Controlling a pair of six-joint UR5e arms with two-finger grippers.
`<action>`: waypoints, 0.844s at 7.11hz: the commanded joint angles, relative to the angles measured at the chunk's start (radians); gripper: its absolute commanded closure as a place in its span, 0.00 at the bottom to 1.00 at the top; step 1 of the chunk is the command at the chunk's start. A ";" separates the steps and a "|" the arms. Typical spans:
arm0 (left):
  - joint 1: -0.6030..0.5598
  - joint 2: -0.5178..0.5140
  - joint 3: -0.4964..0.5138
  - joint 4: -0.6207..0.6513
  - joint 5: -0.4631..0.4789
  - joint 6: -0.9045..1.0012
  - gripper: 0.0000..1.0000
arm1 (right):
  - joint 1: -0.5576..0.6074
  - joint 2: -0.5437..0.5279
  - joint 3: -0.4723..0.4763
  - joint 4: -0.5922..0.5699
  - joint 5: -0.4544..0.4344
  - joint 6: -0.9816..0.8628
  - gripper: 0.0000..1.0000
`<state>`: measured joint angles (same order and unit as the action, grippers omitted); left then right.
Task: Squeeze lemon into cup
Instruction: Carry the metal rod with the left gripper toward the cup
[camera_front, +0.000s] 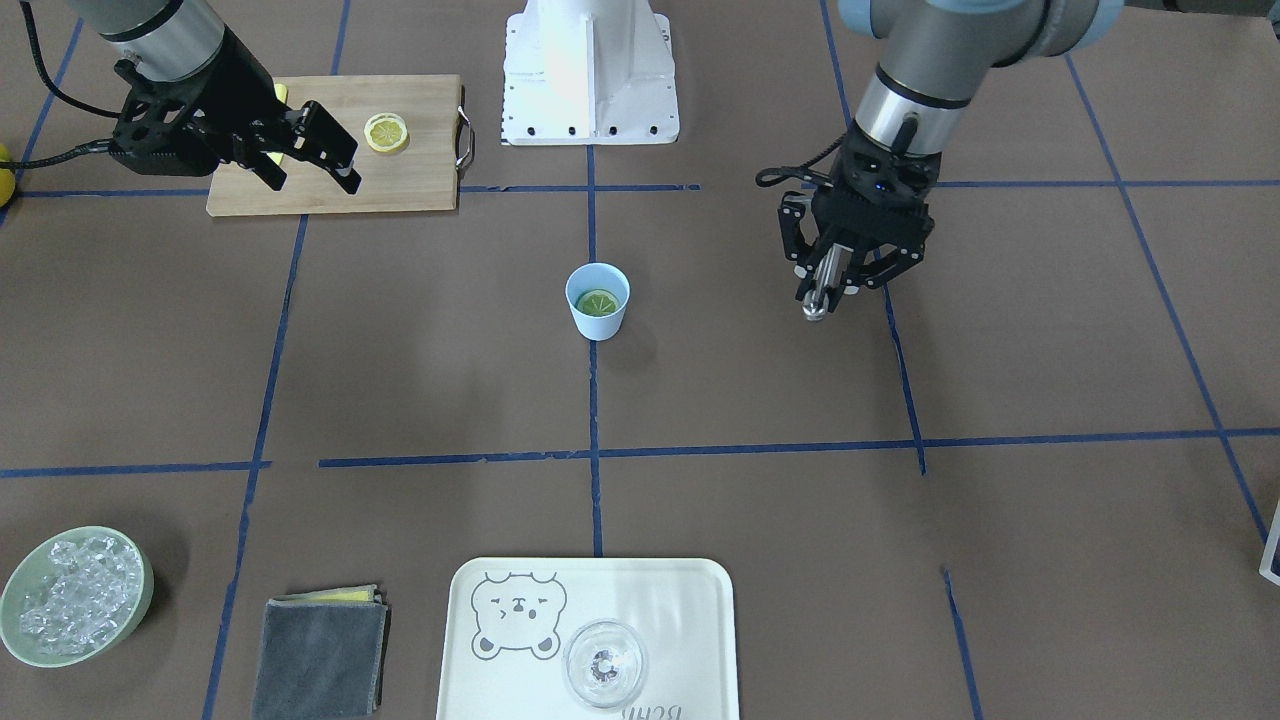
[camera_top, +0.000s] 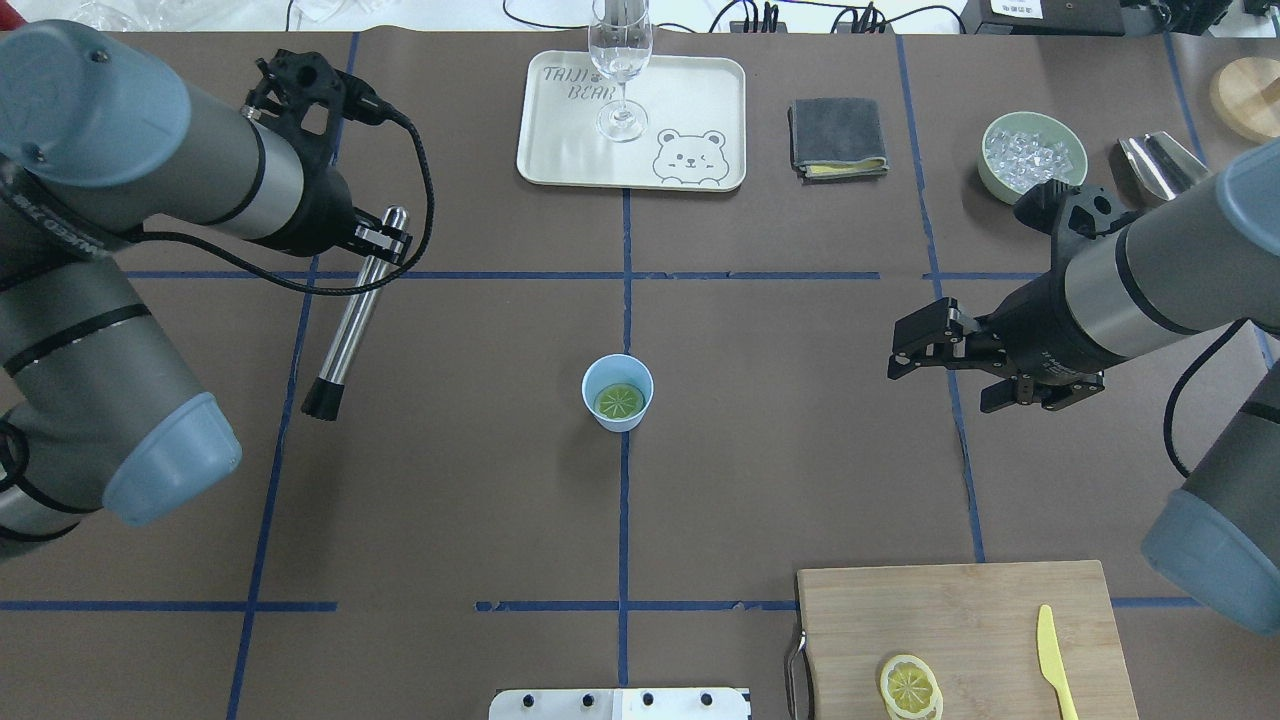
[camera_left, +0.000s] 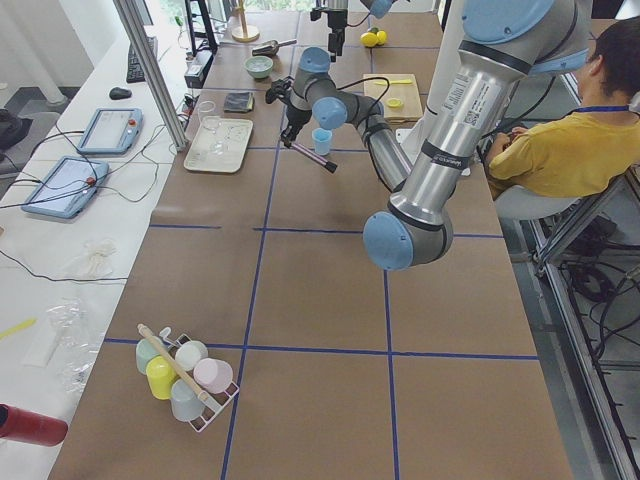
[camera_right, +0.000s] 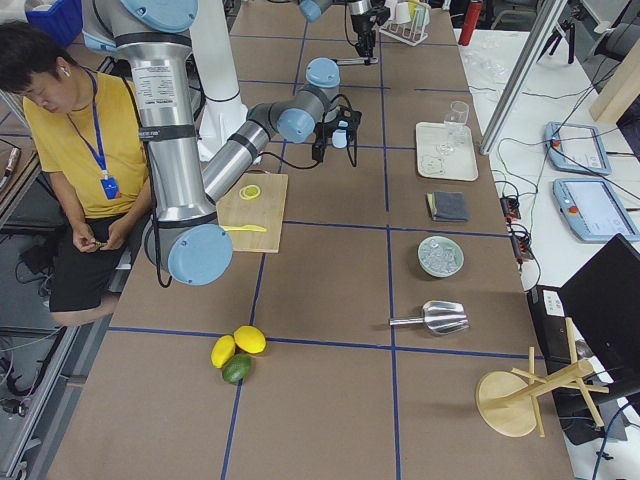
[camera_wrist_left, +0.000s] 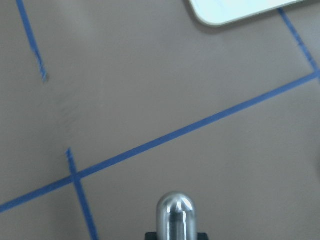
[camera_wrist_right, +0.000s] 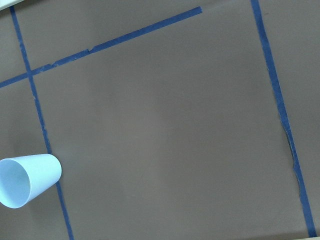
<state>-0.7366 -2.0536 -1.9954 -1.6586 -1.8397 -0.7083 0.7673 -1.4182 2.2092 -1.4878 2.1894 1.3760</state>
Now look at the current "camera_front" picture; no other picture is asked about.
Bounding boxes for lime slice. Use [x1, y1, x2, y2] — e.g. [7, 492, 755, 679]
[573, 288, 623, 318]

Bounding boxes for light blue plastic cup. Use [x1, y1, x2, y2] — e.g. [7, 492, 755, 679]
[564, 263, 631, 342]

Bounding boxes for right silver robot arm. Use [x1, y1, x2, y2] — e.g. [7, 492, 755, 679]
[73, 1, 361, 193]

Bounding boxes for grey folded cloth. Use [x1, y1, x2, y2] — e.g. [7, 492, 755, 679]
[250, 584, 390, 719]

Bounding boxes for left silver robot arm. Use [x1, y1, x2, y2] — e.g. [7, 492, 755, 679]
[755, 1, 1123, 322]

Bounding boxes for clear wine glass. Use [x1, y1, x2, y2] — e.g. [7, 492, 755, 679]
[564, 619, 649, 710]

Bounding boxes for yellow plastic knife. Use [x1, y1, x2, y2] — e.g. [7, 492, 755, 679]
[261, 81, 288, 167]

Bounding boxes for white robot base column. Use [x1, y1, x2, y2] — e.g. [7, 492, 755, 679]
[500, 1, 681, 147]

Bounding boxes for cream bear serving tray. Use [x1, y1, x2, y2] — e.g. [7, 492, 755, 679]
[436, 557, 741, 719]

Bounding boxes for steel muddler black tip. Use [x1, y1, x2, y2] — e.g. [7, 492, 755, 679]
[801, 245, 846, 323]

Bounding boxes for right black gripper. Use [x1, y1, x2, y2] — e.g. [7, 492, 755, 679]
[108, 29, 361, 195]

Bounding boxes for yellow lemon slice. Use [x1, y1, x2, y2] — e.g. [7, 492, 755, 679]
[364, 111, 410, 154]

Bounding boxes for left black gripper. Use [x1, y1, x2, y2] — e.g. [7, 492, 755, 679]
[780, 129, 941, 302]

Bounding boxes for bamboo cutting board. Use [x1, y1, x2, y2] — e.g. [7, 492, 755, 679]
[206, 74, 463, 218]

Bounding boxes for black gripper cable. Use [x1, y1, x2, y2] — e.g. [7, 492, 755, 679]
[18, 0, 125, 170]

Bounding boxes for green bowl of ice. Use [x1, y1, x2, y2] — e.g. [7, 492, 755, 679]
[3, 527, 155, 669]

